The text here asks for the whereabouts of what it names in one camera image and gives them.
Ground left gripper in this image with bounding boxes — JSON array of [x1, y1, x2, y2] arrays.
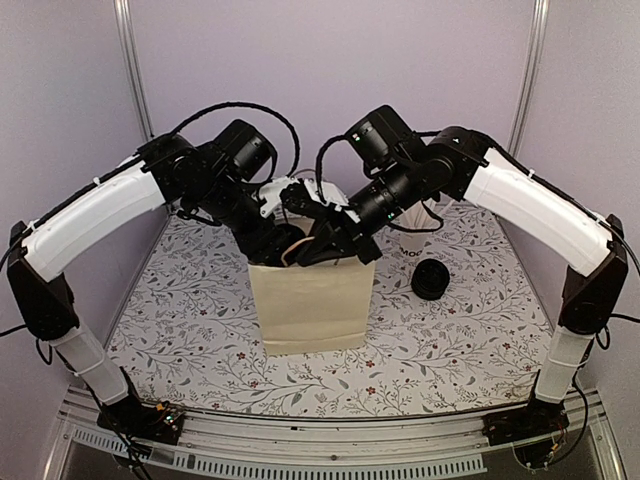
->
[[189, 173, 292, 264]]

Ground kraft paper bag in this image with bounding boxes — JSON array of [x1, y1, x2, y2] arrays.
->
[[248, 236, 376, 356]]

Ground stack of black lids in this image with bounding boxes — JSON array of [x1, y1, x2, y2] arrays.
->
[[411, 259, 450, 301]]

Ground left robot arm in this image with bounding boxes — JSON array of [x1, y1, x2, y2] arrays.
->
[[1, 101, 304, 434]]

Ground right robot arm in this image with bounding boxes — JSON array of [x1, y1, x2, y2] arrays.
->
[[312, 105, 633, 436]]

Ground white cup holding straws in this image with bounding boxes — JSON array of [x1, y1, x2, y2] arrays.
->
[[399, 232, 429, 261]]

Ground bundle of wrapped white straws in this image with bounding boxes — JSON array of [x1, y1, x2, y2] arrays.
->
[[397, 199, 453, 231]]

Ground floral table mat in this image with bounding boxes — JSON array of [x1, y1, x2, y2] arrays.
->
[[108, 204, 552, 418]]

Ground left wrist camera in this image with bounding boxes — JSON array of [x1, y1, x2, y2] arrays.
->
[[254, 177, 298, 218]]

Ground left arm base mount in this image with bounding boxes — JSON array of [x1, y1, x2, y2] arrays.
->
[[97, 395, 185, 445]]

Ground aluminium front rail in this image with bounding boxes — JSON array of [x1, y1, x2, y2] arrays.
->
[[45, 387, 628, 479]]

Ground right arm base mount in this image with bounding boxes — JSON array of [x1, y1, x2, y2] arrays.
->
[[482, 396, 569, 469]]

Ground left aluminium frame post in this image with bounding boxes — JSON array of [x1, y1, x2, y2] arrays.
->
[[113, 0, 154, 141]]

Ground aluminium frame post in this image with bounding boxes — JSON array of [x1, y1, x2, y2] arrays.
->
[[113, 0, 154, 141], [507, 0, 550, 157]]

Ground right aluminium frame post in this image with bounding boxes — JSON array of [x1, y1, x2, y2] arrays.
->
[[507, 0, 550, 157]]

